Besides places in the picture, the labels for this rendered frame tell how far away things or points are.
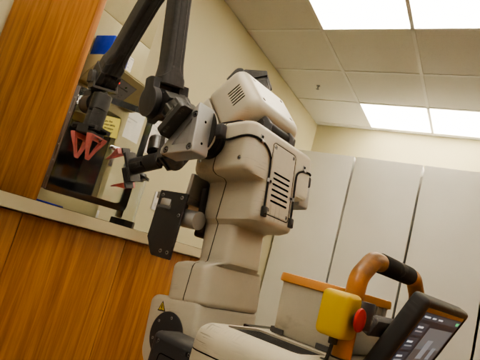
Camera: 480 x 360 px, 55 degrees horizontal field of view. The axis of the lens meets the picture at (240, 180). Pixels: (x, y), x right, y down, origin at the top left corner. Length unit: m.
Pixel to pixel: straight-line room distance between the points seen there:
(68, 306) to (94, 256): 0.18
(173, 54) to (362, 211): 3.43
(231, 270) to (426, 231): 3.30
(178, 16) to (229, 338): 0.76
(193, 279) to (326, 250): 3.40
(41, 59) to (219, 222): 1.04
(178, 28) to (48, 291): 0.88
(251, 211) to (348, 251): 3.35
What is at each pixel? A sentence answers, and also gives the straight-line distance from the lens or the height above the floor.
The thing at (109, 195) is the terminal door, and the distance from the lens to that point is 1.76.
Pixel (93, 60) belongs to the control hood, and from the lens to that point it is 1.81.
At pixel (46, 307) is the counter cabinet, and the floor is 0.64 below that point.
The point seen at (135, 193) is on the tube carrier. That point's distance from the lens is 1.97.
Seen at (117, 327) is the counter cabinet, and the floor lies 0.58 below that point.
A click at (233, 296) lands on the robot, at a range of 1.11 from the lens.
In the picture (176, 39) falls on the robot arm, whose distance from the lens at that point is 1.17.
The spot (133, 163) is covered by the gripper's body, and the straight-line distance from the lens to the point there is 1.60.
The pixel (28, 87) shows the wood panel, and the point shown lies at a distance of 1.86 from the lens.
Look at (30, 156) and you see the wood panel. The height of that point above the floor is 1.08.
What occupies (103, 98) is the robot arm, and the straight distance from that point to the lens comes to 1.45.
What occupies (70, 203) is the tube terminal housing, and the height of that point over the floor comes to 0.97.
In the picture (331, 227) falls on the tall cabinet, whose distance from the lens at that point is 4.42.
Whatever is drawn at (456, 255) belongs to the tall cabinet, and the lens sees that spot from 4.24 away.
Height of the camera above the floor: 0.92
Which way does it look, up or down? 10 degrees up
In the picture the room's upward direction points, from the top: 15 degrees clockwise
